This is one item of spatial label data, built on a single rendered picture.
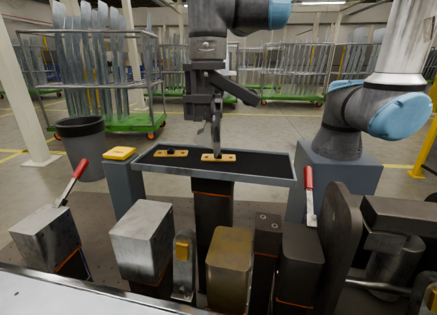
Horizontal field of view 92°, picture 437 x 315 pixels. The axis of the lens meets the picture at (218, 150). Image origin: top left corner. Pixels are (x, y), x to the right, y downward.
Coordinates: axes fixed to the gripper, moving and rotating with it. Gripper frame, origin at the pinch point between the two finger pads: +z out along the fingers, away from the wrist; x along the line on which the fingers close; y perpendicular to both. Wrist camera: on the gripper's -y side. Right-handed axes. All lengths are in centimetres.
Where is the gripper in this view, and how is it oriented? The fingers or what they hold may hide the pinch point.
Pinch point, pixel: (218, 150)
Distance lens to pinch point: 51.4
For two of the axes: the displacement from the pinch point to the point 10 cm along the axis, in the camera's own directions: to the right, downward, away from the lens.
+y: -10.0, -0.2, 0.4
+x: -0.5, 4.0, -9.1
